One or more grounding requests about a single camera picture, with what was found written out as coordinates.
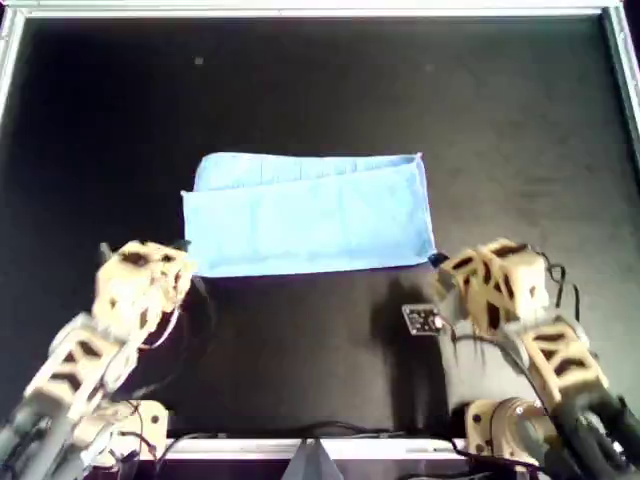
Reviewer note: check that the tan right gripper fixed finger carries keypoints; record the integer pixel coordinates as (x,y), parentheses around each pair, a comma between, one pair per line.
(450,261)

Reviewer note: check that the tan and grey left arm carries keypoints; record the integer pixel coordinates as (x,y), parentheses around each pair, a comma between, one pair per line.
(65,370)

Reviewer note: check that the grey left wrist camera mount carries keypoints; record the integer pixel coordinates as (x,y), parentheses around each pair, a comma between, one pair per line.
(105,250)

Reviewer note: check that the tan right gripper body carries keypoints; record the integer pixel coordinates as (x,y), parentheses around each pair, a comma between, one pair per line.
(500,285)

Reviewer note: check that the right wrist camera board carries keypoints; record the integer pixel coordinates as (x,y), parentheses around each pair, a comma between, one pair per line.
(422,317)

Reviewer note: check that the tan left gripper fixed finger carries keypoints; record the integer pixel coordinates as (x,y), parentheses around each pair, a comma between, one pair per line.
(181,244)

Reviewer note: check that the tan and grey right arm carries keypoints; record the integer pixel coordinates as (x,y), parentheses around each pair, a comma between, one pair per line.
(560,360)

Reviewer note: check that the grey pyramid stand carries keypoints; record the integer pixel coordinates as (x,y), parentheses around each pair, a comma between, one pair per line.
(310,465)

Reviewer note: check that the tan left gripper body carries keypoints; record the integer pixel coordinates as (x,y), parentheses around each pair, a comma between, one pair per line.
(135,290)

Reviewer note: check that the aluminium table frame rail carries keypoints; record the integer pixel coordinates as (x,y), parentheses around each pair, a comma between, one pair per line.
(300,12)
(622,60)
(240,447)
(11,60)

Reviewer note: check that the blue microfibre cloth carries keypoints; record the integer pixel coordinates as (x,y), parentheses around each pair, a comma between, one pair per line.
(300,225)

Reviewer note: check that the tan left arm base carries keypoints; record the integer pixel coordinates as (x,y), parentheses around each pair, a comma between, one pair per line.
(150,425)

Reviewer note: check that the tan right gripper moving finger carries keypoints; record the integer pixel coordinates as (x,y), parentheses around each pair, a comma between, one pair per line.
(445,287)

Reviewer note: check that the tan right arm base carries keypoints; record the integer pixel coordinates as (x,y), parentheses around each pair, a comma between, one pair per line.
(482,425)

